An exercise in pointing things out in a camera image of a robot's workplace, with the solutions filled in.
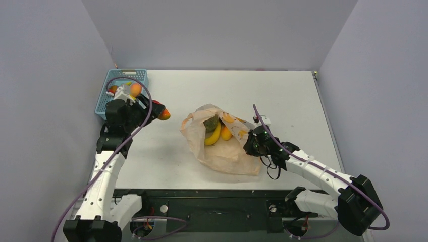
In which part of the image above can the brown kiwi fruit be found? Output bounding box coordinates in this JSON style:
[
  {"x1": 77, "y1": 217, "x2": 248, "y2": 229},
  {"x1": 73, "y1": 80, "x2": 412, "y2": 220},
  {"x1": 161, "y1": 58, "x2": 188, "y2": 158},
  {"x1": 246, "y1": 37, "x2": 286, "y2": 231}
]
[{"x1": 107, "y1": 85, "x2": 118, "y2": 95}]

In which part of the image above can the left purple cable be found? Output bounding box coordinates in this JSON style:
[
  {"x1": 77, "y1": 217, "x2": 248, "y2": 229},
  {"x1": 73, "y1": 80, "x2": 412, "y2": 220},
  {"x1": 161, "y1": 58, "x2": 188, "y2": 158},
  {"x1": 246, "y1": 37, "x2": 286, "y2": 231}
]
[{"x1": 50, "y1": 77, "x2": 188, "y2": 242}]

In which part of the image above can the translucent orange plastic bag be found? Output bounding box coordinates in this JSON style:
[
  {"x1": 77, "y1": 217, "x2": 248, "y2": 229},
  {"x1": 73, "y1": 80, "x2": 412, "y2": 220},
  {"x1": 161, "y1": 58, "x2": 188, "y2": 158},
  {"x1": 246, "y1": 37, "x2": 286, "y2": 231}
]
[{"x1": 180, "y1": 104, "x2": 261, "y2": 176}]

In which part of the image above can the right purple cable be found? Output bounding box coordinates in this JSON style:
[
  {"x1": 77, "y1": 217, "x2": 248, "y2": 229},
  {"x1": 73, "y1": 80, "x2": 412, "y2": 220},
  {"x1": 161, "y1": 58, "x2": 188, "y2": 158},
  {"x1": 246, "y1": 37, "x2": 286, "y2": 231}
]
[{"x1": 252, "y1": 104, "x2": 391, "y2": 240}]

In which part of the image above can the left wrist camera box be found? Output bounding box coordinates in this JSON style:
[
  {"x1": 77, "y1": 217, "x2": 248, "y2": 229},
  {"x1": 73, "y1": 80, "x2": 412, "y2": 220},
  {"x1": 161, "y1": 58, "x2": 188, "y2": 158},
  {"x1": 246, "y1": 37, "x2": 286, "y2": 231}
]
[{"x1": 113, "y1": 84, "x2": 136, "y2": 105}]

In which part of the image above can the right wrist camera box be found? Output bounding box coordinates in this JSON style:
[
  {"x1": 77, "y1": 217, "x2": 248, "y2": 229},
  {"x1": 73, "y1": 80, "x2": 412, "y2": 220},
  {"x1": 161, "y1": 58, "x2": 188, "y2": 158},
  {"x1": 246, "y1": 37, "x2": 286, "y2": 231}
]
[{"x1": 253, "y1": 115, "x2": 271, "y2": 127}]

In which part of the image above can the blue plastic basket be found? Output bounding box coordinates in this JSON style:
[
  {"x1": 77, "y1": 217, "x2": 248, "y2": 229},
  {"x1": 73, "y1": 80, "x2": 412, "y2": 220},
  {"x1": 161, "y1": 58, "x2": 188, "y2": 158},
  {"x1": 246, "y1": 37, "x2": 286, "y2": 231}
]
[{"x1": 95, "y1": 69, "x2": 149, "y2": 120}]

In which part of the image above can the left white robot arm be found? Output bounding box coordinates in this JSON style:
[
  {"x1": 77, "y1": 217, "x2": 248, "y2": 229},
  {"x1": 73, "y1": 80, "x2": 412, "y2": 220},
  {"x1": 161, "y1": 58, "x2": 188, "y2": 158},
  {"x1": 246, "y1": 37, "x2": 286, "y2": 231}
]
[{"x1": 63, "y1": 94, "x2": 169, "y2": 241}]

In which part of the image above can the orange peach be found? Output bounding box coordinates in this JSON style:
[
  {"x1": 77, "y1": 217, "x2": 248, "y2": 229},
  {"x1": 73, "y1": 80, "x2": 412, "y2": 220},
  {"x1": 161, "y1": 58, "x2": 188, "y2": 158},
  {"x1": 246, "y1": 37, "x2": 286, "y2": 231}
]
[{"x1": 130, "y1": 83, "x2": 143, "y2": 98}]

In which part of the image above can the aluminium frame rail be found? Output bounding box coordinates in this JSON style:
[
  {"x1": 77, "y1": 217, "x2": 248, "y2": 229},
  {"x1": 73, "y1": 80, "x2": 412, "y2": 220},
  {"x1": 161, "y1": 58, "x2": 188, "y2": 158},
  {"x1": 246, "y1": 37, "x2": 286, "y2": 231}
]
[{"x1": 68, "y1": 200, "x2": 368, "y2": 234}]

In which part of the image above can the purple cable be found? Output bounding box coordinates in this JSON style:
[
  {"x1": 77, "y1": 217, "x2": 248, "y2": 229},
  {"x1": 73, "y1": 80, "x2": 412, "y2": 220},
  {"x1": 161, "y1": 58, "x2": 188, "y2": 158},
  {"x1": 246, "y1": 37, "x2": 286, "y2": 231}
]
[
  {"x1": 252, "y1": 104, "x2": 391, "y2": 240},
  {"x1": 50, "y1": 77, "x2": 188, "y2": 242}
]

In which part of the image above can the green netted melon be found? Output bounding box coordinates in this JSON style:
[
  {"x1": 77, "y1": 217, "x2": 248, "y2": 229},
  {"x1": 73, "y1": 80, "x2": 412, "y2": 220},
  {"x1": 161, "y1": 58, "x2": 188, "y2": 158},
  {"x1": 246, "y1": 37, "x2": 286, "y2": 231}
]
[{"x1": 203, "y1": 114, "x2": 219, "y2": 133}]

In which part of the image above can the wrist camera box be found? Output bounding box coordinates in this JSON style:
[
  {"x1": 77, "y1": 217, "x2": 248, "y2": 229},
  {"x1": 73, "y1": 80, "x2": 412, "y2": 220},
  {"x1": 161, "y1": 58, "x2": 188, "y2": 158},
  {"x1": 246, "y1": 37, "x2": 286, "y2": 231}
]
[
  {"x1": 113, "y1": 84, "x2": 136, "y2": 105},
  {"x1": 253, "y1": 115, "x2": 271, "y2": 127}
]

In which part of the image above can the red yellow mango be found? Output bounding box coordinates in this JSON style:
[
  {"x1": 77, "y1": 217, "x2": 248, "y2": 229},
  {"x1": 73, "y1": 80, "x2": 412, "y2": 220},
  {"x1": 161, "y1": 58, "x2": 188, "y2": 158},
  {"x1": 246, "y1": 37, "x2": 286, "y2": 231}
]
[{"x1": 152, "y1": 100, "x2": 171, "y2": 120}]

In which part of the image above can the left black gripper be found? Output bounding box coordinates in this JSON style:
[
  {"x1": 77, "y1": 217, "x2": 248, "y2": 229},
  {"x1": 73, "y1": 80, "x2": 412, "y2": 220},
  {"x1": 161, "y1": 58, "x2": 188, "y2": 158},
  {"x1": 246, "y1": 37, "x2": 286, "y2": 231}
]
[{"x1": 124, "y1": 94, "x2": 164, "y2": 133}]

